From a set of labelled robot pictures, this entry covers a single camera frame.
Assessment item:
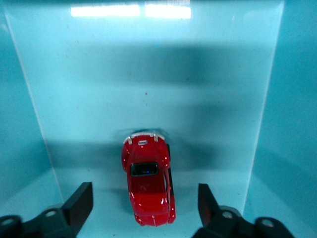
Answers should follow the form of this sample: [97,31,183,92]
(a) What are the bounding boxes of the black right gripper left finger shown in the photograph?
[0,182,94,238]

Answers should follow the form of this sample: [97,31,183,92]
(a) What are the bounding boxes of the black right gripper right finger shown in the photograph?
[193,183,297,238]

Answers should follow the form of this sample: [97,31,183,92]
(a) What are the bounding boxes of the red beetle toy car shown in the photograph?
[120,127,178,228]

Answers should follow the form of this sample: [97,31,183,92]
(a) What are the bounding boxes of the blue plastic box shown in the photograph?
[0,0,317,238]

